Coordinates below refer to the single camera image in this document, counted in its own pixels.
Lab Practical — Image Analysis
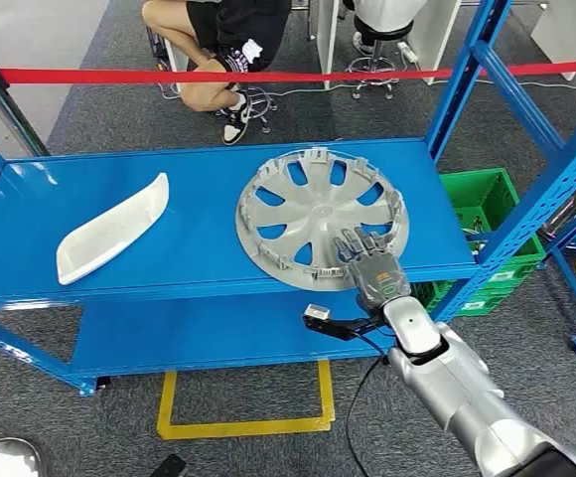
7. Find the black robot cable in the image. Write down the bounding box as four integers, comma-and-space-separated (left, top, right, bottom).
344, 327, 391, 477

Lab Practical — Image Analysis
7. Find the red barrier belt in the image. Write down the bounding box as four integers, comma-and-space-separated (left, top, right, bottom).
0, 59, 576, 86

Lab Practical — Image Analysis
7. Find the white curved trim part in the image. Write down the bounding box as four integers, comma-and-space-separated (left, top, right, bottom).
56, 172, 171, 286

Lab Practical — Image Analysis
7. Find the white desk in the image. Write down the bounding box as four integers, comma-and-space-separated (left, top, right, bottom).
162, 36, 190, 93
530, 0, 576, 82
316, 0, 463, 90

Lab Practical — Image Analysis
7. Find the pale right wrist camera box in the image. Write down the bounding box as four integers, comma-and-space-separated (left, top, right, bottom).
301, 302, 333, 325

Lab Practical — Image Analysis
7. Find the black robot foot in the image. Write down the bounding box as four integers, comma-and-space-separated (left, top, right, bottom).
150, 454, 187, 477

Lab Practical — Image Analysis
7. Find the green plastic crate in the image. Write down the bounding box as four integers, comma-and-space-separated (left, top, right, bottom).
411, 279, 537, 319
439, 167, 549, 291

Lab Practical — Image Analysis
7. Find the chrome swivel stool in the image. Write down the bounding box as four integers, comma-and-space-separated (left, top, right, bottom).
213, 83, 279, 136

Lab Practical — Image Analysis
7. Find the silver wheel hubcap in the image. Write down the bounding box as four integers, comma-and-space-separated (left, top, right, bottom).
234, 148, 411, 293

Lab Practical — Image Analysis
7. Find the black seat swivel stool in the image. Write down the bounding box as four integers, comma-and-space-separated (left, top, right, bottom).
346, 18, 415, 101

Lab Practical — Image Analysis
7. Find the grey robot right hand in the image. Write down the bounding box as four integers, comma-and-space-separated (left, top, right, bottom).
331, 227, 412, 312

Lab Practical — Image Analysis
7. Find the white floor cable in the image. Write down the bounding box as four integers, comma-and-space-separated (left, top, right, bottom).
268, 78, 576, 98

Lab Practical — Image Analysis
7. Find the person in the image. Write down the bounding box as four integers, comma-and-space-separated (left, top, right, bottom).
141, 0, 293, 147
340, 0, 428, 58

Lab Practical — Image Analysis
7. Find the white power strip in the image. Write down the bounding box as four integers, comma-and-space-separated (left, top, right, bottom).
397, 40, 420, 66

